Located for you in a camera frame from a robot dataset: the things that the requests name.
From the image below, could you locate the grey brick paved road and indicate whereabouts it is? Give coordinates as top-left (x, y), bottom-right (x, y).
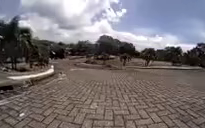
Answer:
top-left (0, 59), bottom-right (205, 128)

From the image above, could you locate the small tree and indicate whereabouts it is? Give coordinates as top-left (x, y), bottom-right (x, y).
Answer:
top-left (139, 47), bottom-right (157, 67)
top-left (119, 53), bottom-right (132, 67)

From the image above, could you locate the raised kerb island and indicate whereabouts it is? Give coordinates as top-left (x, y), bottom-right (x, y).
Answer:
top-left (125, 64), bottom-right (204, 71)

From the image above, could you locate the group of palm trees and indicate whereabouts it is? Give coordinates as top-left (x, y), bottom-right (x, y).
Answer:
top-left (0, 15), bottom-right (51, 70)

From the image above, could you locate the row of dark trees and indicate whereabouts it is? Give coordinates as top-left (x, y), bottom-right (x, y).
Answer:
top-left (49, 34), bottom-right (205, 72)

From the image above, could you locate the pale concrete kerb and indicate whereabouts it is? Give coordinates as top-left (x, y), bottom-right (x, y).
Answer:
top-left (0, 65), bottom-right (56, 90)

